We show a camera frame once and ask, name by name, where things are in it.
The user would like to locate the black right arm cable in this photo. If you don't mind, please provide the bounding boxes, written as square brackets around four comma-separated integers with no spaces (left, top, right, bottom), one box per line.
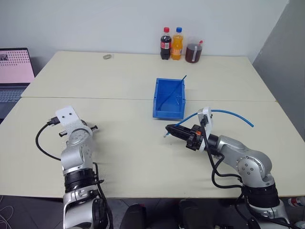
[200,118,244,189]

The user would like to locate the long blue cable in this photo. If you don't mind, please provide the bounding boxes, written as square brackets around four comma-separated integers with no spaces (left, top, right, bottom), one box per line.
[165,109,255,138]

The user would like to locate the blue plastic bin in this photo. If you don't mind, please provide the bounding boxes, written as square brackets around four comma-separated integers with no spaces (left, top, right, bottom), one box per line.
[152,77,187,120]

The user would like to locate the thin white floor cable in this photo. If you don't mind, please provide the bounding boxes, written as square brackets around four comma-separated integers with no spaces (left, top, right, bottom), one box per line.
[0,204,15,229]

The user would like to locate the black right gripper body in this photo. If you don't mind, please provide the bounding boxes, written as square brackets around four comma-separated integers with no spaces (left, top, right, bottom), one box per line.
[186,124,204,151]

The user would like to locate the cola bottle red cap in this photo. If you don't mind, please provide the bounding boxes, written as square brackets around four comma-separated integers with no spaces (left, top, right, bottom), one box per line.
[160,27,173,60]

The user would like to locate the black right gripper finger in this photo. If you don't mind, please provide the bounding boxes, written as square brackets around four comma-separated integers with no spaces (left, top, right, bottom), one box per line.
[165,124,193,134]
[166,131,191,142]

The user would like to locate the orange soda bottle blue cap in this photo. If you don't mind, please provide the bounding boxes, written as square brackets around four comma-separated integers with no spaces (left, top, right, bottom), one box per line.
[171,27,184,61]

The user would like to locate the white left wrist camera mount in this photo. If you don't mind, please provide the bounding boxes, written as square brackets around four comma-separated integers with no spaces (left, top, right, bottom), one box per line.
[55,105,83,127]

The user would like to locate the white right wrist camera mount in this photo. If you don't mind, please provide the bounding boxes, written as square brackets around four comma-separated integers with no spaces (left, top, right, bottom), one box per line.
[198,106,213,153]

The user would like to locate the clear jar dark liquid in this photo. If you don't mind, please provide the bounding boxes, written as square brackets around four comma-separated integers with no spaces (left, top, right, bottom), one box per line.
[185,36,204,64]

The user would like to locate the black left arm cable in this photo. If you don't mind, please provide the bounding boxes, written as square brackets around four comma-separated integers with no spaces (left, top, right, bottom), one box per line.
[35,116,63,161]

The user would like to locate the dark rounded shape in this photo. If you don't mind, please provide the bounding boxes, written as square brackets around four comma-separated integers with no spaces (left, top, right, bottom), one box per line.
[177,199,208,229]
[120,203,147,229]

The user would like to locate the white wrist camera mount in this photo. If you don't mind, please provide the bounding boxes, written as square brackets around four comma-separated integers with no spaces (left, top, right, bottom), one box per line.
[198,106,213,153]
[55,105,83,127]

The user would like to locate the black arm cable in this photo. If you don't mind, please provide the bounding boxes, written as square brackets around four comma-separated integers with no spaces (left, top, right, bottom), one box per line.
[35,116,63,161]
[200,118,244,189]

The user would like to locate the grey laptop pink screen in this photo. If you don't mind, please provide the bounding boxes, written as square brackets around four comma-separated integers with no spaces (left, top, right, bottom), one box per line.
[0,47,36,120]

